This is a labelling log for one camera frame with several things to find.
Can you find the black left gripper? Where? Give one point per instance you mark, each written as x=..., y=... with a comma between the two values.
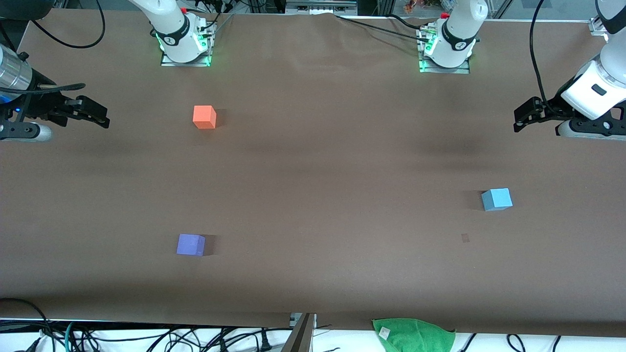
x=551, y=112

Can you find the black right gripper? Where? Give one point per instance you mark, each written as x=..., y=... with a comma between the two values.
x=40, y=102

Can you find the blue foam block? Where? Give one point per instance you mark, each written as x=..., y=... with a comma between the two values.
x=496, y=200

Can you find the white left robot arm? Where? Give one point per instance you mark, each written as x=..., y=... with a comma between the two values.
x=459, y=29

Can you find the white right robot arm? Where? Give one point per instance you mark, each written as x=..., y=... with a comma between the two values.
x=166, y=19

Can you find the orange foam block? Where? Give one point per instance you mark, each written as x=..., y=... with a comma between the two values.
x=204, y=117

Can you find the purple foam block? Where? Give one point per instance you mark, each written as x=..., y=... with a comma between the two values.
x=190, y=244

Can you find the brown table cover sheet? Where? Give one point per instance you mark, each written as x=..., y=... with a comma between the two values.
x=313, y=171

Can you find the green microfibre cloth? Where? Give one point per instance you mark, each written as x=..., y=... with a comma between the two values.
x=415, y=337

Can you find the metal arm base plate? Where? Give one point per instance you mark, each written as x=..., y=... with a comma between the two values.
x=167, y=62
x=462, y=70

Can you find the metal table corner bracket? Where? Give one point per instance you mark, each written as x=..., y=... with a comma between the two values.
x=597, y=27

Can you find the small white bracket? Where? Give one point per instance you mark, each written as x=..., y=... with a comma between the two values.
x=293, y=320

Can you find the grey metal post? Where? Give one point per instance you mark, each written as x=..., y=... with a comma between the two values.
x=299, y=337

